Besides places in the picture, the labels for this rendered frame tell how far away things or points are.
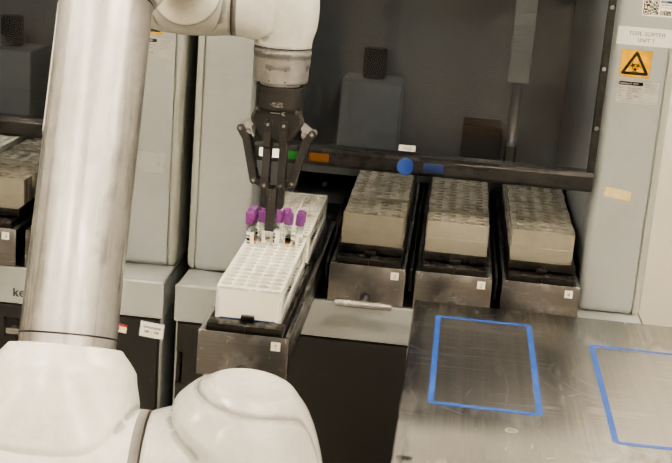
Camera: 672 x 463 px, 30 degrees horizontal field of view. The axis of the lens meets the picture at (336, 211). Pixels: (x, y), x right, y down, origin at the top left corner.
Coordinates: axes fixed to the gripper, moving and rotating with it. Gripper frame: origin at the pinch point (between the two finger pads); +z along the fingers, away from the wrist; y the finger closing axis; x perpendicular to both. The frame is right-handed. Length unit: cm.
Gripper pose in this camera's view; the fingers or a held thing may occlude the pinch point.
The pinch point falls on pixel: (271, 208)
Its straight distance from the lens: 202.0
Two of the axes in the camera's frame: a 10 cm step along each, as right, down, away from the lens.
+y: 9.9, 1.0, -0.8
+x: 1.0, -2.4, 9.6
